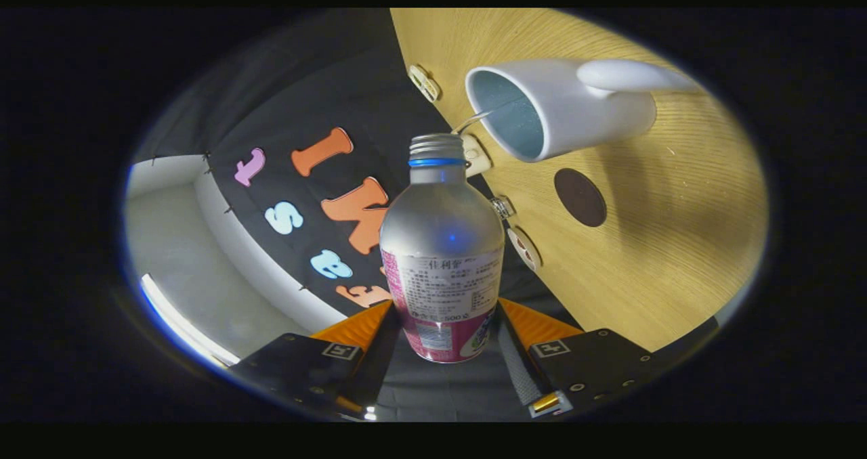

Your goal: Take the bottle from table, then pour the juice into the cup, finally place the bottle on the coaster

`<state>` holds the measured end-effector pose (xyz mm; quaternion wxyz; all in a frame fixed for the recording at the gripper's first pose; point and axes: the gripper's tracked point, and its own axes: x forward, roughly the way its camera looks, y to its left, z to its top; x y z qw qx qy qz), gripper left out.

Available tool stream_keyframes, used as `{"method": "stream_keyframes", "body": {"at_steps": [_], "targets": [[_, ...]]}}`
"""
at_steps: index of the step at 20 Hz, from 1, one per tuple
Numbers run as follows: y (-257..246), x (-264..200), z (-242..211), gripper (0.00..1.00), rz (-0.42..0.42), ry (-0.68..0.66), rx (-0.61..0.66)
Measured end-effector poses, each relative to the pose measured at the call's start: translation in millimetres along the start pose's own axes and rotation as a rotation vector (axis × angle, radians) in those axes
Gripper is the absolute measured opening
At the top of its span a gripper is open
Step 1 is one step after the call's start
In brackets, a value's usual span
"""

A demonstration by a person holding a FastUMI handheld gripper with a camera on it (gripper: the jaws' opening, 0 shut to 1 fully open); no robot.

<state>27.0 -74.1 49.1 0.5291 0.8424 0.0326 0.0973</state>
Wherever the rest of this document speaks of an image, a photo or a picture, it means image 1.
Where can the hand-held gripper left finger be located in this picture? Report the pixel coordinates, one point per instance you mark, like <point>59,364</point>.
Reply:
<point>379,371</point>

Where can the wooden table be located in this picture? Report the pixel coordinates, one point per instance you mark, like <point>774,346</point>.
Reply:
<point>677,242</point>

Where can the white toaster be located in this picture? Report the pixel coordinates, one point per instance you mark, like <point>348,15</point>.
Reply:
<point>477,161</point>

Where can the silver bottle with red label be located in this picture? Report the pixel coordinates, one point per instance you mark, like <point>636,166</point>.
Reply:
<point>440,222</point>

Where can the clear juice stream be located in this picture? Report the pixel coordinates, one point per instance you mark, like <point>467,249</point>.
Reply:
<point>473,118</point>

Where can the white divided condiment tray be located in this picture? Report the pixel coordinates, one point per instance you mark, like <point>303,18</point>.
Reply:
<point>424,83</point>

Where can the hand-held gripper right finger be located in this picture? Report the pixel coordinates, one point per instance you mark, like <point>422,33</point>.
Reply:
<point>521,371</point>

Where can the round white plate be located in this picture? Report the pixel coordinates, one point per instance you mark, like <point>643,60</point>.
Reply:
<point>527,250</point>

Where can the white cup with blue inside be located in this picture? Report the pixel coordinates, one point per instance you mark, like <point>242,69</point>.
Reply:
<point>582,114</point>

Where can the small glass jar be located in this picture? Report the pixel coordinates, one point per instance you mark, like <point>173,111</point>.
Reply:
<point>502,207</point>

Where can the round brown coaster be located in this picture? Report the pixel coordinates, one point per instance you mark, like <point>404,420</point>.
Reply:
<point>580,198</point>

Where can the black backdrop cloth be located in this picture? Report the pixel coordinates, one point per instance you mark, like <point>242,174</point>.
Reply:
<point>325,73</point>

